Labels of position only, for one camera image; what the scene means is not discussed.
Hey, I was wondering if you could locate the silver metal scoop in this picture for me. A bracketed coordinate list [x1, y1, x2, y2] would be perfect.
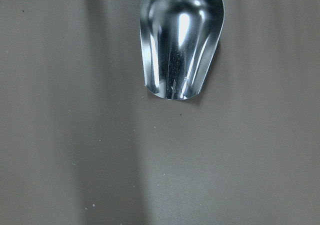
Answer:
[140, 0, 225, 101]

